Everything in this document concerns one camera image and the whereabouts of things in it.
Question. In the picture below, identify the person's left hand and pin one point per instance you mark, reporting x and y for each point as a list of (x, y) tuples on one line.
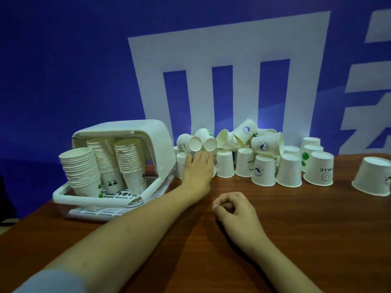
[(198, 173)]

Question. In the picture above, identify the person's right hand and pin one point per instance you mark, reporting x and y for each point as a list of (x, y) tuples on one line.
[(241, 219)]

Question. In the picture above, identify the white plastic storage box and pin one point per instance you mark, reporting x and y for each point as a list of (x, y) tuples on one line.
[(152, 131)]

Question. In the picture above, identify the blue print white paper cup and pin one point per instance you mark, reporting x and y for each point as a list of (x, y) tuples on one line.
[(181, 163)]

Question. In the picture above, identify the brown wooden table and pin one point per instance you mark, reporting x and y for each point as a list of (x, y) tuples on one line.
[(290, 241)]

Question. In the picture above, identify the blue white backdrop banner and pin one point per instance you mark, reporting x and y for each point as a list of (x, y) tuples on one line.
[(61, 57)]

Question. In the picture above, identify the green leaf print paper cup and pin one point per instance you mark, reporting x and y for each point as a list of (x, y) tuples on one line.
[(88, 192)]

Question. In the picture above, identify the person's left forearm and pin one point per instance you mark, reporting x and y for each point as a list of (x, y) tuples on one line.
[(122, 241)]

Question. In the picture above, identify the nested stack of paper cups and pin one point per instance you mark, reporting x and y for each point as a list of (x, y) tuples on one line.
[(128, 155), (102, 155), (79, 164)]

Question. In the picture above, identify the white slotted drain tray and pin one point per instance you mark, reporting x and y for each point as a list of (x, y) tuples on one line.
[(146, 186)]

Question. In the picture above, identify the percent print white paper cup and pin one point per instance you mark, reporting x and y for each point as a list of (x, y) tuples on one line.
[(134, 181)]

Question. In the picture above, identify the panda print white paper cup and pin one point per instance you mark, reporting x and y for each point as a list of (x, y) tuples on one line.
[(111, 183)]

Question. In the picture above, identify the person's grey shirt sleeve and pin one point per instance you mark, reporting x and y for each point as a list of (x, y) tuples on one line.
[(49, 282)]

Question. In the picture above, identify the person's right forearm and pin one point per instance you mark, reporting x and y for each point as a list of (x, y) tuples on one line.
[(281, 271)]

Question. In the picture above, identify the pile of paper cups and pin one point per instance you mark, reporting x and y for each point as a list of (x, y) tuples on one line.
[(288, 170)]

